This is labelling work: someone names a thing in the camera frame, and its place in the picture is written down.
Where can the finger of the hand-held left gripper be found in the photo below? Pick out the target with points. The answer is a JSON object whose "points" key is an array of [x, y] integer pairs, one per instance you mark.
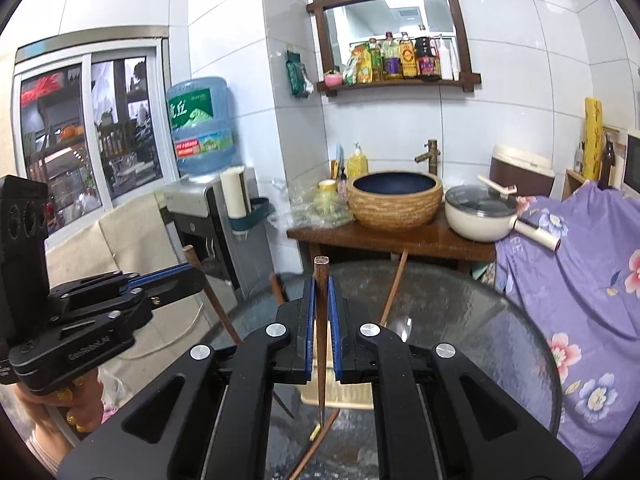
{"points": [[165, 271], [180, 287]]}

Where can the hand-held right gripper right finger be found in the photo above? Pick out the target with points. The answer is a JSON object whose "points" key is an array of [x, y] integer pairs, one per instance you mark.
{"points": [[336, 350]]}

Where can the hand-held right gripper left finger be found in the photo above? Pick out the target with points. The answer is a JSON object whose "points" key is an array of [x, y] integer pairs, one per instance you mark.
{"points": [[312, 330]]}

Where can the brown wooden chopstick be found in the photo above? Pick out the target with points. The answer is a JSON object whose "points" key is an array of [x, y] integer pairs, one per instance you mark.
{"points": [[278, 290], [392, 290], [321, 285], [220, 317], [310, 455]]}

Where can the person's left hand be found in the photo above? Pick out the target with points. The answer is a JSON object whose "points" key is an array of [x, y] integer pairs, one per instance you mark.
{"points": [[75, 410]]}

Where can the beige cloth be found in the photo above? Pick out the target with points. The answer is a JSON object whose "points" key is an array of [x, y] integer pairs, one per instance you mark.
{"points": [[125, 240]]}

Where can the grey water dispenser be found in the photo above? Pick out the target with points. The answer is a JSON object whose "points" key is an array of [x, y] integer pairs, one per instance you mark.
{"points": [[190, 200]]}

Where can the beige paper cup tube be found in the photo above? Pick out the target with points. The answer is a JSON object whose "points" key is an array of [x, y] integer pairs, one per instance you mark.
{"points": [[234, 192]]}

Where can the dark wooden sink stand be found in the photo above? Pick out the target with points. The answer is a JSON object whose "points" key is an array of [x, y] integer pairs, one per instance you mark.
{"points": [[375, 240]]}

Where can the teal cup holder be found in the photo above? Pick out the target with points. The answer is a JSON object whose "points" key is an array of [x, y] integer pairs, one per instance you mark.
{"points": [[260, 212]]}

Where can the sliding window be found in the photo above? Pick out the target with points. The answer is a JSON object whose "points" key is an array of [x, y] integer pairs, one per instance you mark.
{"points": [[60, 135]]}

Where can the clear plastic bag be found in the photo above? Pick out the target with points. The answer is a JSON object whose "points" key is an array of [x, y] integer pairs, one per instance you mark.
{"points": [[295, 210]]}

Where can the yellow cup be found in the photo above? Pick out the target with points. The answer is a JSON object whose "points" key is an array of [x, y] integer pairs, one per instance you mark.
{"points": [[326, 192]]}

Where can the woven pattern basin sink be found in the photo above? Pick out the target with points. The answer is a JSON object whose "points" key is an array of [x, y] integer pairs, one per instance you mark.
{"points": [[390, 210]]}

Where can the floral pump bottle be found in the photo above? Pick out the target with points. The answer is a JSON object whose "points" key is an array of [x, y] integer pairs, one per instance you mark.
{"points": [[343, 187]]}

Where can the blue water jug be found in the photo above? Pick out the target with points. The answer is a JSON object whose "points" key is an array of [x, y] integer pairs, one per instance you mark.
{"points": [[200, 125]]}

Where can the yellow pump soap bottle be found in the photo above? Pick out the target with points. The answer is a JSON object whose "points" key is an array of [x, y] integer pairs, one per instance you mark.
{"points": [[357, 165]]}

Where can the blue toothbrush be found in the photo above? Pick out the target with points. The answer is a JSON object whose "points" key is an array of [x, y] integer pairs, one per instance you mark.
{"points": [[340, 160]]}

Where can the cream cooking pot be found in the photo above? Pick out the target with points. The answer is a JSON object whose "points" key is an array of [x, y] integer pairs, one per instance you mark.
{"points": [[470, 227]]}

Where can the glass pot lid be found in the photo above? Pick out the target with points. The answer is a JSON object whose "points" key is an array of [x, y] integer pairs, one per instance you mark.
{"points": [[475, 200]]}

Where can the brass faucet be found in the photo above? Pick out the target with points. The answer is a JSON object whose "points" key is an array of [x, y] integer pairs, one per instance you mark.
{"points": [[431, 152]]}

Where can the pink white rice paddle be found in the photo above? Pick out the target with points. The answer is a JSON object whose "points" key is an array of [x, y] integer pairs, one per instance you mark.
{"points": [[500, 187]]}

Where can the green hanging packet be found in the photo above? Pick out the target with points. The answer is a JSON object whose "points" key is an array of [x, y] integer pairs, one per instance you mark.
{"points": [[299, 75]]}

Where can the purple floral cloth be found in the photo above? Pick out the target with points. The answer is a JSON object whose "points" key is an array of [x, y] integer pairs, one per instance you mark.
{"points": [[575, 285]]}

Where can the pink bowl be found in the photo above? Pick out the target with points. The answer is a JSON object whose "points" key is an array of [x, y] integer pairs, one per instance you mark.
{"points": [[332, 80]]}

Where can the green refill pouch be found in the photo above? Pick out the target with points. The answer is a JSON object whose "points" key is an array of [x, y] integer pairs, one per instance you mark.
{"points": [[349, 72]]}

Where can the brown white rice cooker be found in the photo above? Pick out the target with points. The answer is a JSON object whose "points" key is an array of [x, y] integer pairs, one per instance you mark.
{"points": [[525, 167]]}

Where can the yellow refill pouch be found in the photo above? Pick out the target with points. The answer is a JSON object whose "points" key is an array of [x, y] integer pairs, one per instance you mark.
{"points": [[363, 65]]}

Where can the purple label bottle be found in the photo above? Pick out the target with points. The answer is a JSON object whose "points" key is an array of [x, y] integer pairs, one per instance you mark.
{"points": [[392, 62]]}

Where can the yellow label sauce bottle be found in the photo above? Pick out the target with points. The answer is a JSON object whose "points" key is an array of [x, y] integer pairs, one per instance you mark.
{"points": [[408, 60]]}

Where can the small wooden box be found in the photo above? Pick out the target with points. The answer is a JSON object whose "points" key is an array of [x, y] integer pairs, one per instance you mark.
{"points": [[572, 187]]}

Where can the dark soy sauce bottle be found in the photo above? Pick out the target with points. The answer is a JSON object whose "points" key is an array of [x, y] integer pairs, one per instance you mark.
{"points": [[427, 60]]}

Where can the wooden framed mirror shelf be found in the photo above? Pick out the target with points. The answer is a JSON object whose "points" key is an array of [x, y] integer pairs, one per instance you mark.
{"points": [[316, 5]]}

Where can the small white bottle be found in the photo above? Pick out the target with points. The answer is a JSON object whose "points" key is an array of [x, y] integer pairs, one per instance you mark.
{"points": [[579, 160]]}

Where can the brown glass bottle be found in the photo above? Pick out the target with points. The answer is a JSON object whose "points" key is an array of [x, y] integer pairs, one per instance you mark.
{"points": [[607, 165]]}

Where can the yellow wrap roll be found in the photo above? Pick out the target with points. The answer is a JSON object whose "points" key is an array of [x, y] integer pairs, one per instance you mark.
{"points": [[593, 140]]}

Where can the white microwave oven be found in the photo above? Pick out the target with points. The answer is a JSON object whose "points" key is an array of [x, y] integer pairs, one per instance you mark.
{"points": [[634, 160]]}

